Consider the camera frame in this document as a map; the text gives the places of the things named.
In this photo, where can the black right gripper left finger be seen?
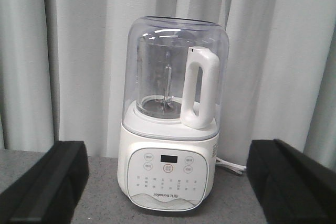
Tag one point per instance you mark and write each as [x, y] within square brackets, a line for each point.
[51, 189]

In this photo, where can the white blender with clear jar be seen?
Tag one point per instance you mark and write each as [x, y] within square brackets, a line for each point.
[171, 116]

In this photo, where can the grey pleated curtain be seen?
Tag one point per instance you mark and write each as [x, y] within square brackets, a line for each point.
[63, 69]

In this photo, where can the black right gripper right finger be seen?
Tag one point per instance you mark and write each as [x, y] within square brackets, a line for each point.
[290, 186]

